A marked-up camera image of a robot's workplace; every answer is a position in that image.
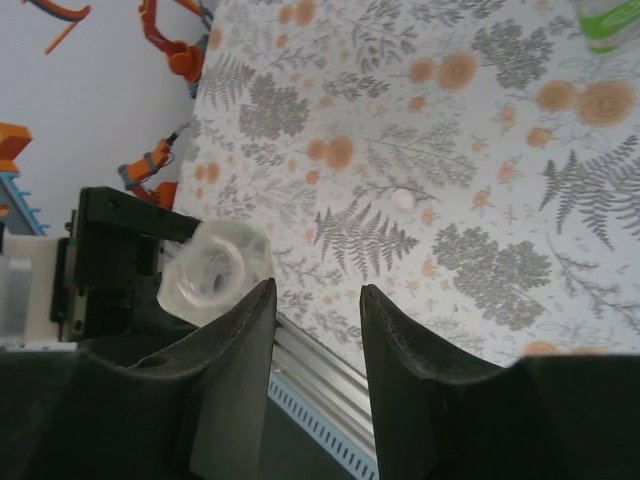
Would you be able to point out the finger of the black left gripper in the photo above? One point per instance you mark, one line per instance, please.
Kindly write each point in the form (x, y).
(135, 212)
(160, 330)

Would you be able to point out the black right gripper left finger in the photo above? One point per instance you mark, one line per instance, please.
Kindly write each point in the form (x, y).
(125, 425)

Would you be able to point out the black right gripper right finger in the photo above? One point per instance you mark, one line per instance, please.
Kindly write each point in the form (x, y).
(500, 425)

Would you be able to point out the yellow label tea bottle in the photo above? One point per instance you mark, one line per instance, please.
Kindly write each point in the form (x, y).
(215, 270)

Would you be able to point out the green label plastic bottle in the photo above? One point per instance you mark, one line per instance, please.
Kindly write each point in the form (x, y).
(607, 25)

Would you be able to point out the aluminium mounting rail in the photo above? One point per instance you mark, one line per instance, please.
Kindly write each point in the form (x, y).
(320, 365)

